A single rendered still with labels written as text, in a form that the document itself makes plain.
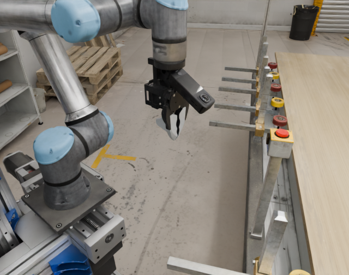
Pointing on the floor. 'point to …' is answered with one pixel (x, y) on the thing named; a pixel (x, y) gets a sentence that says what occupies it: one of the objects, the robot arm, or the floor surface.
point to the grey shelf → (11, 94)
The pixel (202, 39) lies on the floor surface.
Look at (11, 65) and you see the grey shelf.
